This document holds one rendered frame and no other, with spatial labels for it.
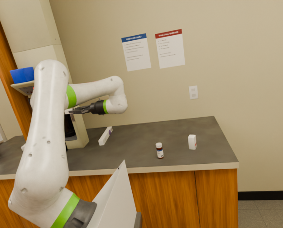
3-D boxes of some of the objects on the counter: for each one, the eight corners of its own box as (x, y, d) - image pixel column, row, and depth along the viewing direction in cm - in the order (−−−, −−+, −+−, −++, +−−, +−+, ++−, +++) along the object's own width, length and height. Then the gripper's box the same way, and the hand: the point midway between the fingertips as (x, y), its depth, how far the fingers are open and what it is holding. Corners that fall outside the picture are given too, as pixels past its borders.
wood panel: (64, 130, 196) (12, -30, 153) (67, 130, 196) (16, -31, 152) (31, 157, 151) (-56, -61, 107) (35, 157, 150) (-52, -63, 107)
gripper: (100, 99, 129) (68, 103, 135) (92, 105, 117) (57, 109, 122) (103, 110, 132) (71, 113, 137) (95, 116, 120) (61, 120, 125)
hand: (69, 111), depth 129 cm, fingers closed
